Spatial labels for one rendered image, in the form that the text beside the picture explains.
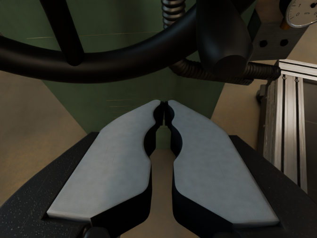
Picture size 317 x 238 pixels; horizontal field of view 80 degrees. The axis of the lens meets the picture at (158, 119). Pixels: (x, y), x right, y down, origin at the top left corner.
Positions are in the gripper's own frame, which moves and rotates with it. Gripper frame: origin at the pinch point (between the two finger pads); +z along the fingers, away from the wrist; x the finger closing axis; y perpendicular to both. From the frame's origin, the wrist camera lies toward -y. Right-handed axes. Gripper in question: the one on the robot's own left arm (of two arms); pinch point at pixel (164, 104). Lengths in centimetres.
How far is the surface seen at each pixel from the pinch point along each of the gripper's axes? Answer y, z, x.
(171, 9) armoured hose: -4.8, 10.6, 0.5
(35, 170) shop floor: 57, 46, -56
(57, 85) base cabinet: 11.8, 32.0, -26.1
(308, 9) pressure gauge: -4.6, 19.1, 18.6
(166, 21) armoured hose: -3.7, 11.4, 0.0
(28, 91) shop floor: 37, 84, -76
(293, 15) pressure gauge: -3.8, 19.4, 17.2
